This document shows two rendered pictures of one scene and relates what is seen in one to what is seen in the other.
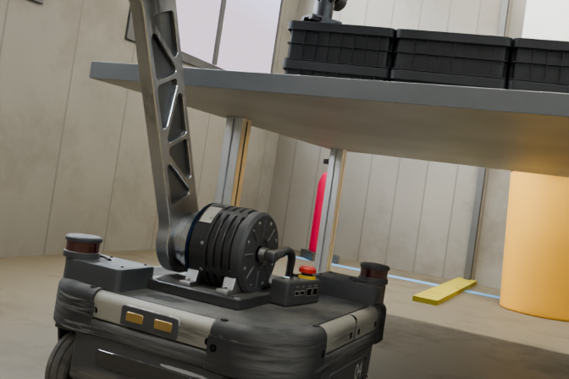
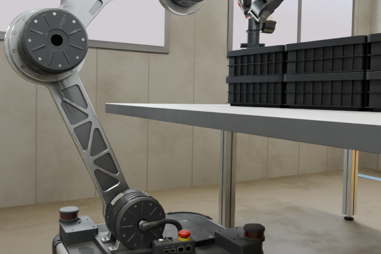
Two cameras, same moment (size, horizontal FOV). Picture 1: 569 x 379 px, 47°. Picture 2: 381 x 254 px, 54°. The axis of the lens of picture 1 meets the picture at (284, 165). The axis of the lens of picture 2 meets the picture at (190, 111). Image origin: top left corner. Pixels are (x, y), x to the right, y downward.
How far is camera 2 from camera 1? 92 cm
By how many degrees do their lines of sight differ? 36
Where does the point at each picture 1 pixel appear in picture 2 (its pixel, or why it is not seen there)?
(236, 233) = (118, 214)
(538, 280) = not seen: outside the picture
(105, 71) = (108, 109)
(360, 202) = not seen: outside the picture
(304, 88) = (157, 115)
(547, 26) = not seen: outside the picture
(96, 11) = (204, 48)
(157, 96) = (75, 134)
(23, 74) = (163, 92)
